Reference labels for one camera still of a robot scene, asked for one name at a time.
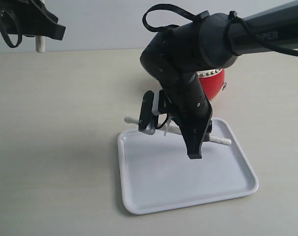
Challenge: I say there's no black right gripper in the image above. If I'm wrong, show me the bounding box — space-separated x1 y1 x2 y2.
161 72 213 159

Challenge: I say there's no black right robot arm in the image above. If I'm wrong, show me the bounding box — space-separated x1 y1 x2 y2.
138 0 298 159

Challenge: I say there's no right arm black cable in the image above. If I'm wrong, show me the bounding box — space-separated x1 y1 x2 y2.
142 3 298 59

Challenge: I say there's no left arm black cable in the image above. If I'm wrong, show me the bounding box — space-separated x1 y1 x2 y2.
0 7 23 49

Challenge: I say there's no white plastic tray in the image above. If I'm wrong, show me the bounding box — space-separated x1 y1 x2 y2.
117 118 259 215

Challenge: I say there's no white drumstick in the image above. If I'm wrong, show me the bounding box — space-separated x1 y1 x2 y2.
35 36 45 53
124 117 232 146

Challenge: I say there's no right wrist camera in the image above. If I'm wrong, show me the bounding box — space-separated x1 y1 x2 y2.
138 90 169 135

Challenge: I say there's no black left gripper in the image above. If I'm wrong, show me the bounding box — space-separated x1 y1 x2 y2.
0 0 66 41

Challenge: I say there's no small red drum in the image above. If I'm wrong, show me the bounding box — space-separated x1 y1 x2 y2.
197 69 226 101

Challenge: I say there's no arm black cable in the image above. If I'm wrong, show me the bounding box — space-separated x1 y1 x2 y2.
142 3 298 59
0 7 23 49

